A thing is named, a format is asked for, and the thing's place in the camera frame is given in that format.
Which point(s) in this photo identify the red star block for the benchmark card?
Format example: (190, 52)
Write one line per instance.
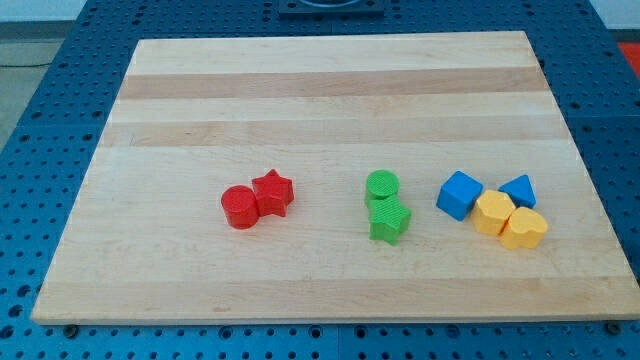
(273, 193)

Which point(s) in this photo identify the green cylinder block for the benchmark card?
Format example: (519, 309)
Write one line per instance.
(380, 184)

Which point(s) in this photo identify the yellow hexagon block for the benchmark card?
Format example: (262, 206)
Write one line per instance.
(491, 211)

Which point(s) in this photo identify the green star block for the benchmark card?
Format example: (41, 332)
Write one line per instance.
(388, 219)

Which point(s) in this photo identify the yellow heart block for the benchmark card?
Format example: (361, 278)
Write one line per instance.
(525, 228)

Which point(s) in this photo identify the blue triangle block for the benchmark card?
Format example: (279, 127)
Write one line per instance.
(521, 191)

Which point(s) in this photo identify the blue cube block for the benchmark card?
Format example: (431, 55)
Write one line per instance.
(458, 194)

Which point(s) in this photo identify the red cylinder block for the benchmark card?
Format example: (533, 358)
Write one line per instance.
(240, 207)

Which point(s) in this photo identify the wooden board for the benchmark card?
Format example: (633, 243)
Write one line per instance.
(147, 241)

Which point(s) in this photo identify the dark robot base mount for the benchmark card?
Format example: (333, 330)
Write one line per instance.
(301, 8)

